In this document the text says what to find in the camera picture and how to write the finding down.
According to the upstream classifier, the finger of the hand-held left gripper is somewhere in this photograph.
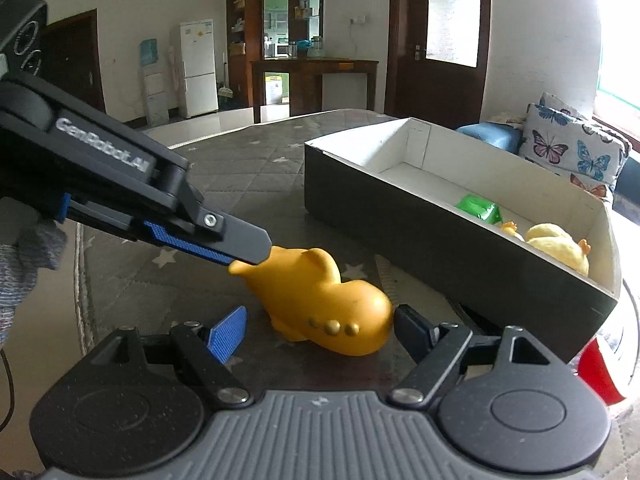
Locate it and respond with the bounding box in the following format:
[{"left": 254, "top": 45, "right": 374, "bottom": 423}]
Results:
[
  {"left": 187, "top": 195, "right": 274, "bottom": 266},
  {"left": 56, "top": 192, "right": 236, "bottom": 267}
]

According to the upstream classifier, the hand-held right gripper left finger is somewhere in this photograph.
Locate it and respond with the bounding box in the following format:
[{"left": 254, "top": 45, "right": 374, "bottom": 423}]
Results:
[{"left": 97, "top": 305, "right": 253, "bottom": 407}]

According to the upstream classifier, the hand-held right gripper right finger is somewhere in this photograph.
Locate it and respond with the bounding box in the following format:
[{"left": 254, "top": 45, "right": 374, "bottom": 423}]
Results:
[{"left": 389, "top": 304, "right": 563, "bottom": 407}]

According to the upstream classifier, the grey cardboard box white inside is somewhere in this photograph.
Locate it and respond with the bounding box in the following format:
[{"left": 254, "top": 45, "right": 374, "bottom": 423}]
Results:
[{"left": 304, "top": 116, "right": 622, "bottom": 363}]

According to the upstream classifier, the green plastic toy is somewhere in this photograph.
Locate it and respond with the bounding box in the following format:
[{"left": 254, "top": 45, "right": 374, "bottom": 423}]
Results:
[{"left": 455, "top": 194, "right": 503, "bottom": 225}]

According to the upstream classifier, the pale yellow toy chick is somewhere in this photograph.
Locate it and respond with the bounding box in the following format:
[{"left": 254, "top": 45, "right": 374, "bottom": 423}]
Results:
[{"left": 501, "top": 221, "right": 593, "bottom": 277}]

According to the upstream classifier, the red toy apple half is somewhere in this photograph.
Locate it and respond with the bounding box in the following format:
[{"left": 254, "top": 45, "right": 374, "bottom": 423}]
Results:
[{"left": 575, "top": 337, "right": 628, "bottom": 407}]

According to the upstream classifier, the person's left forearm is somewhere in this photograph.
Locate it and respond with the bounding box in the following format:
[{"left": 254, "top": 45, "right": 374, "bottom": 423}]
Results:
[{"left": 0, "top": 217, "right": 68, "bottom": 346}]

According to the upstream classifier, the grey star-print table mat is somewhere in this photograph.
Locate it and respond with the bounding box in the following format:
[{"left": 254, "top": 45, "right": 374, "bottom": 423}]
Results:
[{"left": 75, "top": 109, "right": 640, "bottom": 480}]

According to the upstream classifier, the white water dispenser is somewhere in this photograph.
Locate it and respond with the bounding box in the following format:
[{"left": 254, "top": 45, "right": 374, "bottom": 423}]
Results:
[{"left": 137, "top": 39, "right": 171, "bottom": 127}]

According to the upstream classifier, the dark wooden door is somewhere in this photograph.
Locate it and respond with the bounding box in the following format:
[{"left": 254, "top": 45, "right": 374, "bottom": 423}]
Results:
[{"left": 37, "top": 9, "right": 107, "bottom": 113}]

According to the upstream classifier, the white refrigerator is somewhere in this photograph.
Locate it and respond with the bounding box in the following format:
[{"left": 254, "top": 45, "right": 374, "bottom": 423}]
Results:
[{"left": 179, "top": 19, "right": 220, "bottom": 120}]

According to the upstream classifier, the white broom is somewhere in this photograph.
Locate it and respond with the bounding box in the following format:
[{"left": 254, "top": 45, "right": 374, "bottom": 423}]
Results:
[{"left": 219, "top": 52, "right": 234, "bottom": 99}]

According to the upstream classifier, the dark wooden counter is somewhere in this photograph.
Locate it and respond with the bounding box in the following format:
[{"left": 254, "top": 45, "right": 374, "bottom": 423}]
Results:
[{"left": 250, "top": 58, "right": 380, "bottom": 123}]

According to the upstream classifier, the wooden shelf cabinet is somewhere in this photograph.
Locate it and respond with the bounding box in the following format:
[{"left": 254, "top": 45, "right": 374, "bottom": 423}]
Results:
[{"left": 226, "top": 0, "right": 325, "bottom": 111}]

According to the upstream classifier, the dark blue sofa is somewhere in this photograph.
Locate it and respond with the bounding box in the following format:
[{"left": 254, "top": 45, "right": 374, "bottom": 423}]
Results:
[{"left": 455, "top": 121, "right": 523, "bottom": 153}]

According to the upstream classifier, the butterfly print cushion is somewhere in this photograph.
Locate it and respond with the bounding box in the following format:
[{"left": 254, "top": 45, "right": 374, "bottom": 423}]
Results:
[{"left": 520, "top": 92, "right": 632, "bottom": 201}]

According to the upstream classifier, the wooden door frosted glass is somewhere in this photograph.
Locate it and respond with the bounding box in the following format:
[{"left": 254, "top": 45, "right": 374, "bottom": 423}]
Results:
[{"left": 390, "top": 0, "right": 492, "bottom": 131}]

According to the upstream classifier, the large window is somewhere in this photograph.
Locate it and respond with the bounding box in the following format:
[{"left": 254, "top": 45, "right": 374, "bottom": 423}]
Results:
[{"left": 595, "top": 0, "right": 640, "bottom": 128}]

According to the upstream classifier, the black cable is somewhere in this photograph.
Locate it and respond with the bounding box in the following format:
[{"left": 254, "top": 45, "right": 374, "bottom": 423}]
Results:
[{"left": 0, "top": 349, "right": 17, "bottom": 428}]

